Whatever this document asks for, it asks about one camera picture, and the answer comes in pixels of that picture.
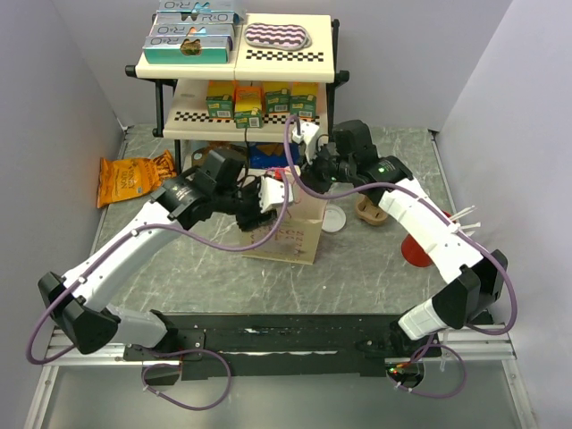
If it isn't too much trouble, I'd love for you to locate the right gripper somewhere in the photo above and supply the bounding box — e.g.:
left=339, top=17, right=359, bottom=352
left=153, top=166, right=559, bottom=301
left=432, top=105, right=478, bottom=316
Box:
left=297, top=143, right=355, bottom=196

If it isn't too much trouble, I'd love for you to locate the pink white paper bag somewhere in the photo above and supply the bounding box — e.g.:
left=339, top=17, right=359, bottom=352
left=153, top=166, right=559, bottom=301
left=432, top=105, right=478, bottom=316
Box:
left=242, top=167, right=326, bottom=265

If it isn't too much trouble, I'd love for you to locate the brown chip bag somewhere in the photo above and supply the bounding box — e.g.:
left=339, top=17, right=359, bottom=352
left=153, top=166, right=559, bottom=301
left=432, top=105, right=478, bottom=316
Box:
left=184, top=141, right=248, bottom=170

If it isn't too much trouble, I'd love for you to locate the purple cable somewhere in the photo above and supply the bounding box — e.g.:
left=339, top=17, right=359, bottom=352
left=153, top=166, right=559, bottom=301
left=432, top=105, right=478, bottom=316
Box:
left=25, top=172, right=291, bottom=408
left=283, top=114, right=519, bottom=398

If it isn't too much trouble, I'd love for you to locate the teal box back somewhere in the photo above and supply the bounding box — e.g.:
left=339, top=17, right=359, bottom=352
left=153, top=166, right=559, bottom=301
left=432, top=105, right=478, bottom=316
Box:
left=157, top=0, right=246, bottom=16

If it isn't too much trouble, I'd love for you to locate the orange chip bag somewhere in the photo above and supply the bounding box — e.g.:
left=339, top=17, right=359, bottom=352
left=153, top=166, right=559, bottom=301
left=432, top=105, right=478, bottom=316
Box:
left=97, top=150, right=176, bottom=208

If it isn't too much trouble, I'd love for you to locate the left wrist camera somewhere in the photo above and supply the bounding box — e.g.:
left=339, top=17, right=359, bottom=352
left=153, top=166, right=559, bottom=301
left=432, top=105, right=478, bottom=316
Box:
left=258, top=169, right=295, bottom=214

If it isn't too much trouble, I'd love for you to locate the stack of white lids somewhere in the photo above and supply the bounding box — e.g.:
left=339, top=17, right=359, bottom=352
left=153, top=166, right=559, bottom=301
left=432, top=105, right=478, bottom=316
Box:
left=322, top=204, right=347, bottom=233

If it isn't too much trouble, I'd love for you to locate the wavy striped sleep mask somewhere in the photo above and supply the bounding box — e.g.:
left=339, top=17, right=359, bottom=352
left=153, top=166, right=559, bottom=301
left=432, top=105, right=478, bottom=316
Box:
left=244, top=22, right=312, bottom=52

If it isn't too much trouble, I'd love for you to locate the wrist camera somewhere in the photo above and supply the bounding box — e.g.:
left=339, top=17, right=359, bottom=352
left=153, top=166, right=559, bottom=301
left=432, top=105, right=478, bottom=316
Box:
left=258, top=169, right=295, bottom=214
left=291, top=122, right=320, bottom=164

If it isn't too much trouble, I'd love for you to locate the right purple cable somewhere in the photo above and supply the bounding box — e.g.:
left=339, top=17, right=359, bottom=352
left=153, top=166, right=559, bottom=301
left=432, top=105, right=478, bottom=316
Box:
left=283, top=114, right=519, bottom=398

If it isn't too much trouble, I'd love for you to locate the cream three-tier shelf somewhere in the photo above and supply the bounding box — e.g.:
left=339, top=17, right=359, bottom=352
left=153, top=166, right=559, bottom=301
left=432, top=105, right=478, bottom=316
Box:
left=125, top=13, right=349, bottom=167

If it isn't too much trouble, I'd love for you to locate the cardboard cup carrier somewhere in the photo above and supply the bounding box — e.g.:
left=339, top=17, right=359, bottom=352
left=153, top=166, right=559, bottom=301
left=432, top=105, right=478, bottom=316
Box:
left=355, top=195, right=389, bottom=226

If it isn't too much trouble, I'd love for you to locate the orange yellow juice carton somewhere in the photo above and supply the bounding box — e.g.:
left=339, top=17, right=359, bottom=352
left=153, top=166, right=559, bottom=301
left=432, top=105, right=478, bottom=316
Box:
left=234, top=86, right=264, bottom=129

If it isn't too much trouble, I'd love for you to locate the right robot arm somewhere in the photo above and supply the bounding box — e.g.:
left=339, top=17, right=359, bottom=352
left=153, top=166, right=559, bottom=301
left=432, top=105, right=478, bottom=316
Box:
left=291, top=120, right=508, bottom=356

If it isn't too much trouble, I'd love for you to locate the green juice carton right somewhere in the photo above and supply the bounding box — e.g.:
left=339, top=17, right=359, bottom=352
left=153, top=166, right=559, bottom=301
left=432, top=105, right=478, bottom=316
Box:
left=290, top=82, right=319, bottom=119

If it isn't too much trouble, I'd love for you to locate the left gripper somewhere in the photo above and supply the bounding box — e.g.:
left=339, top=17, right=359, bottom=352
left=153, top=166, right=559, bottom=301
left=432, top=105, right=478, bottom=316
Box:
left=214, top=174, right=278, bottom=231

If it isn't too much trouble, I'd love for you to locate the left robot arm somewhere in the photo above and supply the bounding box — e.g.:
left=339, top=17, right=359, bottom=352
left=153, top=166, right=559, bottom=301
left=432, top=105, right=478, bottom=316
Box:
left=38, top=149, right=293, bottom=359

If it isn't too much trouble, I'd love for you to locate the red cup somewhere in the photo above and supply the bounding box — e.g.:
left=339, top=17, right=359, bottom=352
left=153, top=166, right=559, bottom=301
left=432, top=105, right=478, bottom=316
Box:
left=400, top=234, right=433, bottom=268

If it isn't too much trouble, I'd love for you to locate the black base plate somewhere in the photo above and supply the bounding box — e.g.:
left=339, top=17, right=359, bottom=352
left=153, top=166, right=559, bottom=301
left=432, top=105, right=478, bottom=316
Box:
left=123, top=313, right=437, bottom=381

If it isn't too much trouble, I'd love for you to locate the green juice carton left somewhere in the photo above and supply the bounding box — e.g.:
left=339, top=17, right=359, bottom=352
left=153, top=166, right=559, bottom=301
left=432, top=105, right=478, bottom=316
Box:
left=206, top=81, right=235, bottom=119

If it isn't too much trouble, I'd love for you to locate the green juice carton middle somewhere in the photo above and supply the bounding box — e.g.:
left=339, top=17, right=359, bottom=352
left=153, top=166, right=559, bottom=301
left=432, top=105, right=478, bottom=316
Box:
left=263, top=81, right=290, bottom=114

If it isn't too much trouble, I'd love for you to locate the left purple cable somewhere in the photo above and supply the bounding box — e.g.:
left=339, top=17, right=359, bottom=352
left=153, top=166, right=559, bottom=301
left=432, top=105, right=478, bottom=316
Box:
left=25, top=172, right=291, bottom=408

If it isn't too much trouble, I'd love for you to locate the teal box front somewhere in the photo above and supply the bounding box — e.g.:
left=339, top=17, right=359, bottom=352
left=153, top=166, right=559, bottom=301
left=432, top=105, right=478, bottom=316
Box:
left=143, top=36, right=232, bottom=65

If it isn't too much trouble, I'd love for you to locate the teal box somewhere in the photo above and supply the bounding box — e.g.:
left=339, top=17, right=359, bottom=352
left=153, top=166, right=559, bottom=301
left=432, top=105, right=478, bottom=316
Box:
left=154, top=11, right=240, bottom=25
left=157, top=0, right=246, bottom=16
left=143, top=36, right=232, bottom=65
left=149, top=23, right=235, bottom=38

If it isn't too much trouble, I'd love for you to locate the green juice carton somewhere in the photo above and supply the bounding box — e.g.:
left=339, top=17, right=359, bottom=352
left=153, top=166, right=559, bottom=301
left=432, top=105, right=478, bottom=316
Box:
left=290, top=82, right=319, bottom=119
left=206, top=81, right=235, bottom=119
left=263, top=81, right=290, bottom=114

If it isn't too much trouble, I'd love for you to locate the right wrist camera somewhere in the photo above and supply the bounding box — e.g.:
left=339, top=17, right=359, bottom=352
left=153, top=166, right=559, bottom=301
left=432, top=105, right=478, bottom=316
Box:
left=291, top=122, right=320, bottom=164

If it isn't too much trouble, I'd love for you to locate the blue tortilla chip bag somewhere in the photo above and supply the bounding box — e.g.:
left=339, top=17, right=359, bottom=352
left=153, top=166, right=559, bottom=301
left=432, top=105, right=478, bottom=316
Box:
left=247, top=142, right=288, bottom=170

